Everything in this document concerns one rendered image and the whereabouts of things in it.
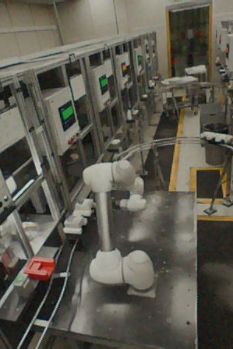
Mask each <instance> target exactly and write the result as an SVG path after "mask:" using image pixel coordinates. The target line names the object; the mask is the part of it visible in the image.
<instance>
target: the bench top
mask: <svg viewBox="0 0 233 349"><path fill-rule="evenodd" d="M111 197H114V200H115V201H117V200H123V199H129V197H130V191H129V190H111ZM143 199H145V200H146V201H147V209H146V210H144V211H140V212H132V211H128V210H127V211H126V210H116V213H115V212H113V221H114V229H115V244H116V248H117V249H118V250H119V251H120V253H121V256H122V258H124V257H126V256H128V254H130V253H131V252H134V251H142V252H145V253H146V254H147V255H148V256H149V257H150V260H151V262H152V263H153V267H154V274H158V276H159V277H158V279H157V286H156V291H155V294H156V298H155V299H152V298H148V297H143V296H136V295H127V291H128V289H129V284H127V283H122V284H102V283H100V282H97V281H95V280H94V279H93V278H92V277H91V275H90V264H91V262H92V261H93V260H94V259H96V258H97V253H98V251H99V250H100V240H99V232H98V224H97V213H93V219H92V221H91V222H90V224H89V226H88V227H87V229H86V231H85V232H83V233H82V235H81V237H80V239H81V240H80V244H81V247H82V249H83V252H74V251H73V254H72V258H71V261H70V269H69V272H70V277H68V280H67V284H66V286H65V291H64V294H63V296H62V300H61V302H60V304H59V306H58V308H57V310H56V312H55V314H54V316H53V318H52V320H51V323H52V325H51V328H48V329H50V330H56V331H61V332H65V333H72V334H76V335H80V336H85V337H92V338H96V339H100V340H108V341H112V342H116V343H120V344H128V345H132V346H136V347H143V348H148V349H197V339H198V316H197V247H196V192H187V191H143ZM167 199H169V200H167ZM139 220H141V221H140V222H139ZM69 248H70V247H69V242H68V241H65V244H64V247H63V248H62V251H61V253H60V256H59V257H58V261H57V265H56V268H55V274H57V273H67V270H68V265H69V257H70V254H71V251H69ZM50 280H51V277H49V279H48V281H44V280H43V281H42V283H41V285H40V288H39V289H38V291H37V293H36V294H35V296H34V299H33V300H32V302H31V303H30V304H29V306H28V308H27V309H26V311H25V313H24V314H23V317H22V319H21V320H20V323H22V324H23V325H26V326H29V325H30V323H31V321H32V319H33V318H34V316H35V314H36V313H37V310H38V309H39V307H40V305H41V304H42V302H43V300H44V296H45V294H46V292H47V289H48V285H49V283H50ZM64 284H65V277H59V278H53V281H52V283H51V287H50V290H49V292H48V296H47V297H46V299H45V301H44V305H43V306H42V308H41V310H40V312H39V314H38V315H37V318H36V319H38V320H42V321H47V322H49V319H50V317H51V314H52V313H53V311H54V309H55V307H56V305H57V303H58V300H59V299H60V296H61V293H62V289H63V287H64ZM187 322H189V325H188V324H187ZM165 337H167V338H168V340H165Z"/></svg>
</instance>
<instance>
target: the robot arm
mask: <svg viewBox="0 0 233 349"><path fill-rule="evenodd" d="M83 180H84V182H85V183H86V184H87V185H88V186H90V187H91V188H92V191H93V192H95V200H94V202H96V211H97V224H98V232H99V240H100V250H99V251H98V253H97V258H96V259H94V260H93V261H92V262H91V264H90V275H91V277H92V278H93V279H94V280H95V281H97V282H100V283H102V284H122V283H127V284H129V289H128V291H127V295H136V296H143V297H148V298H152V299H155V298H156V294H155V291H156V286H157V279H158V277H159V276H158V274H154V267H153V263H152V262H151V260H150V257H149V256H148V255H147V254H146V253H145V252H142V251H134V252H131V253H130V254H128V256H126V257H124V258H122V256H121V253H120V251H119V250H118V249H117V248H116V244H115V229H114V221H113V212H115V213H116V210H126V211H127V210H128V211H132V212H140V211H144V210H146V209H147V201H146V200H145V199H143V180H142V179H141V178H139V177H136V174H135V171H134V168H133V166H132V165H131V164H130V163H129V162H128V161H127V160H120V161H119V162H114V163H101V164H94V165H91V166H89V167H88V168H86V169H85V170H84V172H83ZM114 183H123V184H124V186H125V187H126V189H128V190H129V191H130V197H129V199H123V200H117V201H115V200H114V197H111V190H112V186H113V184H114ZM113 209H114V210H113Z"/></svg>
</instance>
